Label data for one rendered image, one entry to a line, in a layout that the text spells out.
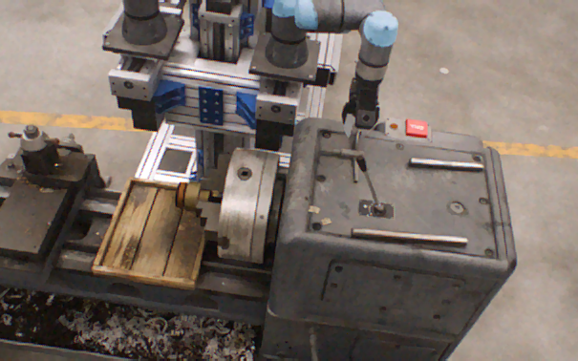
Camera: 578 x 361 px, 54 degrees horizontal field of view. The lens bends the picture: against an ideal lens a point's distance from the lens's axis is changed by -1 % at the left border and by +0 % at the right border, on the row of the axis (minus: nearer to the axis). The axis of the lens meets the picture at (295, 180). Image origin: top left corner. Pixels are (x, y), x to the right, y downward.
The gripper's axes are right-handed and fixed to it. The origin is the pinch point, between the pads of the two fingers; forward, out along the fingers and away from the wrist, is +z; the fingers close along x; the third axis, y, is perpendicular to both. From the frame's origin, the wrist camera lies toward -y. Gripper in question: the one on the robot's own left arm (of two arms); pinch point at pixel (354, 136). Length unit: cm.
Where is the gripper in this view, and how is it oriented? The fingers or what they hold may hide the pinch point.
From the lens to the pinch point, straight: 154.8
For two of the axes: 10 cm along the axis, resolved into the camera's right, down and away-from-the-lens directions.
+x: -9.9, -1.5, -0.1
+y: 1.1, -7.5, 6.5
